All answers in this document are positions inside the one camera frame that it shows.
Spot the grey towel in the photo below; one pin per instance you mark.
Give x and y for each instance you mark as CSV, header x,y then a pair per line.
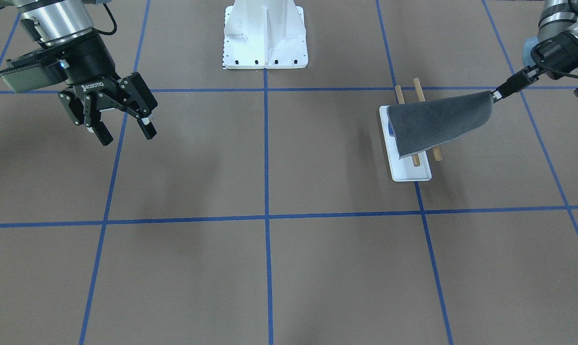
x,y
421,126

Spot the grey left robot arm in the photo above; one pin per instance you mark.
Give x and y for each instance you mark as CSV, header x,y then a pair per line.
x,y
557,17

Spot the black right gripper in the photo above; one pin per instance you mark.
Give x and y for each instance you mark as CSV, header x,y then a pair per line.
x,y
88,64

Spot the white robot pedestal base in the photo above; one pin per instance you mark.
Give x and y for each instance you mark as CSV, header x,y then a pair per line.
x,y
264,34

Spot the white rack base plate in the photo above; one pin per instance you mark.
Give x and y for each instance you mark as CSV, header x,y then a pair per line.
x,y
402,170

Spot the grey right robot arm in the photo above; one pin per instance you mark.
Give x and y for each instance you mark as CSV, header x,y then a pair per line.
x,y
51,23

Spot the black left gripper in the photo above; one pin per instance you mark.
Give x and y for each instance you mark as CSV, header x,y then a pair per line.
x,y
550,55

